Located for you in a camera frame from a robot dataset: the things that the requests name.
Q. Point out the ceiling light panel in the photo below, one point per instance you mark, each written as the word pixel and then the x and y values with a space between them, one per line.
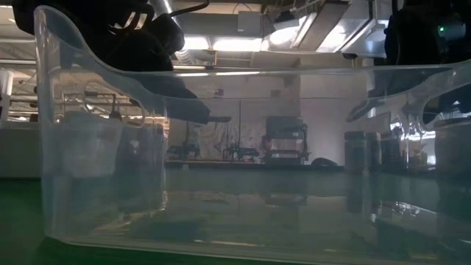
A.
pixel 235 44

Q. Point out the grey ceiling box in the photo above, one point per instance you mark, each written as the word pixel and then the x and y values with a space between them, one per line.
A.
pixel 249 22

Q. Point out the black table frame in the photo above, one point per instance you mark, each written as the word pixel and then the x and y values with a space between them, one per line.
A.
pixel 257 166

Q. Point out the black rack machine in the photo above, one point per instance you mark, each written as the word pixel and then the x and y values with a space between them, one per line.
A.
pixel 285 140

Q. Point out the rectangular silver ceiling duct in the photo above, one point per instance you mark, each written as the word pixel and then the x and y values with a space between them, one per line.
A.
pixel 324 25

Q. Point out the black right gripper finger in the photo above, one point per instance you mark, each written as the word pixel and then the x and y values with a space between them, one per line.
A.
pixel 366 110

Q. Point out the round silver ceiling duct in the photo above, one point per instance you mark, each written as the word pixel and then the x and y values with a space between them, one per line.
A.
pixel 184 57

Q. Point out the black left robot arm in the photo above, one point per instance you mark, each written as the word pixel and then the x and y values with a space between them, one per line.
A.
pixel 48 14

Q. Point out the white plastic bin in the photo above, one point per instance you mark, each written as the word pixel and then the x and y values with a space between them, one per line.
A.
pixel 18 151

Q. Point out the large clear plastic bin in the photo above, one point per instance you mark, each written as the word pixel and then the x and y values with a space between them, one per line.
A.
pixel 257 213

